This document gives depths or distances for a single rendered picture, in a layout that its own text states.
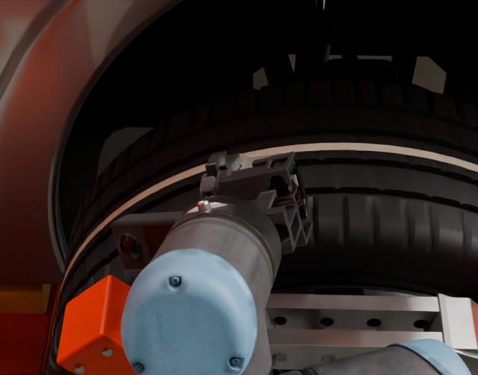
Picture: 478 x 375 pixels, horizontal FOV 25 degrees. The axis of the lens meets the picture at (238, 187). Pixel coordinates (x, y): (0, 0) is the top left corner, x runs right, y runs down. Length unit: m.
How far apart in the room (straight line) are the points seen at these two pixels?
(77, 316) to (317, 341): 0.23
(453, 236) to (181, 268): 0.39
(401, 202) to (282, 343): 0.18
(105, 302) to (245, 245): 0.28
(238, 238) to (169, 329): 0.10
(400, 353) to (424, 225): 0.23
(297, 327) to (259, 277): 0.28
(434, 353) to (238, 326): 0.18
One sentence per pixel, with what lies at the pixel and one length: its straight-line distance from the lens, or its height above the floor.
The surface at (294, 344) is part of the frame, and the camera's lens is 1.00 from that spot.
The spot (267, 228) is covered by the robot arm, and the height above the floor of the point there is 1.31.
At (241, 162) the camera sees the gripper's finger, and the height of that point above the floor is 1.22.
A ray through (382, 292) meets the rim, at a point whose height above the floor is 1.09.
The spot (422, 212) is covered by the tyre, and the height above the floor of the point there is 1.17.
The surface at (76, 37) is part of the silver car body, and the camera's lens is 1.22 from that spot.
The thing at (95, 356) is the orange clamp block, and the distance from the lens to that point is 1.03.
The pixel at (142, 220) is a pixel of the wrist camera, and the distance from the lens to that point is 0.94.
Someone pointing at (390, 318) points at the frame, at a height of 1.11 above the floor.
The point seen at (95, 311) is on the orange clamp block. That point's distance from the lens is 1.03.
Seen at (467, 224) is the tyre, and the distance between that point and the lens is 1.06.
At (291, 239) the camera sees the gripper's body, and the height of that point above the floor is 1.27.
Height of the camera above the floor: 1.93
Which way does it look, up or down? 46 degrees down
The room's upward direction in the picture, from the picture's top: straight up
